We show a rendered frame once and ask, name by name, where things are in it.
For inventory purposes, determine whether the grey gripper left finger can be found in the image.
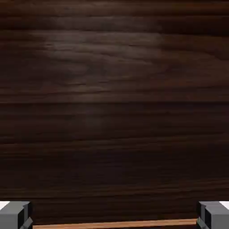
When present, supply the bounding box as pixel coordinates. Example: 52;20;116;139
0;201;34;229

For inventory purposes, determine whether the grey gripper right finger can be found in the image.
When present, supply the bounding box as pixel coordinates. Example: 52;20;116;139
196;200;229;229

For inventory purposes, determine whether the light wood cabinet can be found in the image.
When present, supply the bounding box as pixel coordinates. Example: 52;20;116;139
32;218;198;229

